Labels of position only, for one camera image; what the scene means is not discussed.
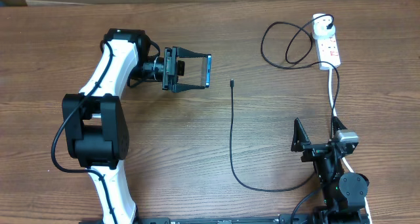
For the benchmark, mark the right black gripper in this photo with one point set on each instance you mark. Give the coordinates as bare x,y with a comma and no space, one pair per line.
314,150

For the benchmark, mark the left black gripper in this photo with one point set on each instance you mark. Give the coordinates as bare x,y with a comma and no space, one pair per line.
170,67

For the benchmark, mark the blue Galaxy S24 smartphone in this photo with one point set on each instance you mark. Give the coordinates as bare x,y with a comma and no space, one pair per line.
206,70

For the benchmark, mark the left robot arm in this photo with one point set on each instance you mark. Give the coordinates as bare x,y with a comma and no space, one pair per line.
94,124

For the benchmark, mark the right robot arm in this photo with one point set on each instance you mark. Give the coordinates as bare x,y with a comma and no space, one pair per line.
344,192

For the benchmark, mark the white charger plug adapter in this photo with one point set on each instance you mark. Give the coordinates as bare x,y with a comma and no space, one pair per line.
323,28

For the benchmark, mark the white power strip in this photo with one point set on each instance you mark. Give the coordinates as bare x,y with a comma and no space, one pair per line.
327,50

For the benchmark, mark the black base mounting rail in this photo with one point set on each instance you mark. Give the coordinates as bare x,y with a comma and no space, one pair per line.
281,219

